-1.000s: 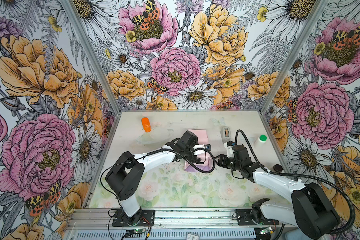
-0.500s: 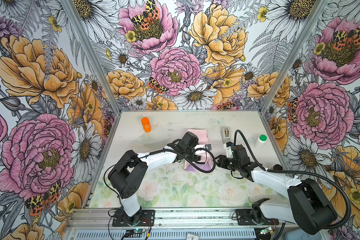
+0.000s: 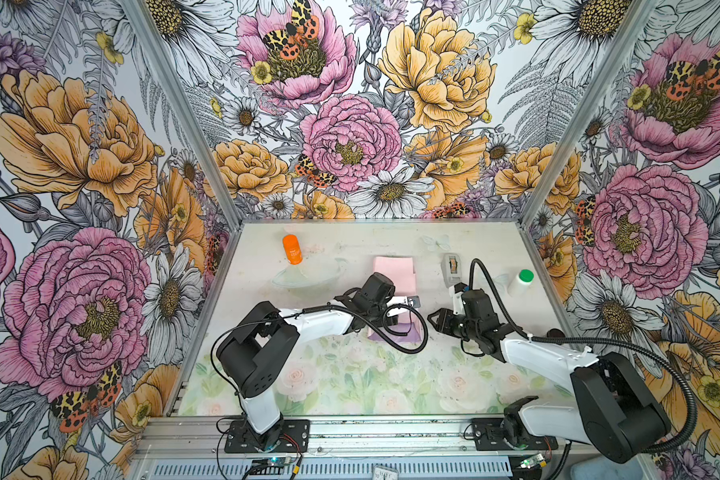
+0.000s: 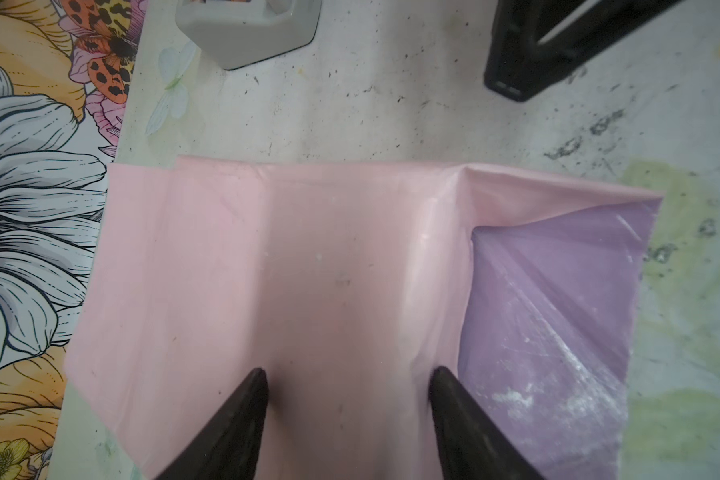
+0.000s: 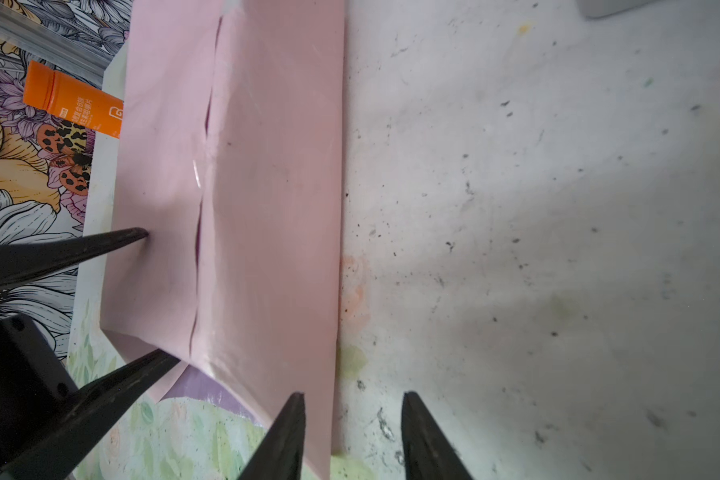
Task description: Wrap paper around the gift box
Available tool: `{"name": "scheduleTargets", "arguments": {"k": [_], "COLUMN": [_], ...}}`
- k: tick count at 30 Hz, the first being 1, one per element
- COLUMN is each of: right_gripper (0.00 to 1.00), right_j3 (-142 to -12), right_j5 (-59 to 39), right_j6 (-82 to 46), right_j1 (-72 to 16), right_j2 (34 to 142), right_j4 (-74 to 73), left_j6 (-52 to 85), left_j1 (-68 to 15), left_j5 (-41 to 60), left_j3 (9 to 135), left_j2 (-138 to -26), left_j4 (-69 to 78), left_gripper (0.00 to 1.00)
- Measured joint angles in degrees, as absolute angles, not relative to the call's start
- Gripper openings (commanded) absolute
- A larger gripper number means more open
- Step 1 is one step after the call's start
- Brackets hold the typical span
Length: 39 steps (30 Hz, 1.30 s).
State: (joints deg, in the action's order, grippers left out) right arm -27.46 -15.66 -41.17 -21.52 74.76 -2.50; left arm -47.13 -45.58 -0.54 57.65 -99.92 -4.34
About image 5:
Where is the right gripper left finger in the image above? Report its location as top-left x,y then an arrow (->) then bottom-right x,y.
238,392 -> 306,480

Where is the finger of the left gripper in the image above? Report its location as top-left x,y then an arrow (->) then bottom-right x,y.
0,228 -> 149,290
0,349 -> 179,479

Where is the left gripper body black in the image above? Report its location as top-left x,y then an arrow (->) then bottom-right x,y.
0,314 -> 78,470

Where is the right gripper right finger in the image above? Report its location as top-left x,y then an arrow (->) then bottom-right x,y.
401,391 -> 473,480

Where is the purple wrapping paper sheet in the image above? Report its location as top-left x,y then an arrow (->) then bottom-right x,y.
100,1 -> 345,478

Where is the orange tube bottle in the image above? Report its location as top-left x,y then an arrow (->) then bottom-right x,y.
23,60 -> 124,139

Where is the grey tape dispenser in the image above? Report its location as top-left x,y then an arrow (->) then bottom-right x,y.
576,0 -> 654,19

